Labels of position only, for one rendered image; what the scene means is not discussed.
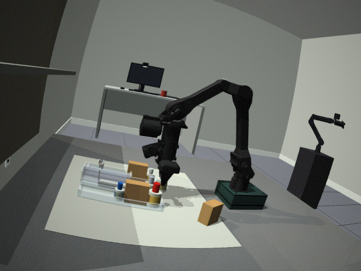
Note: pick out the white jar with blue lid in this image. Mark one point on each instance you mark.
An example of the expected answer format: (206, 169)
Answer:
(119, 191)

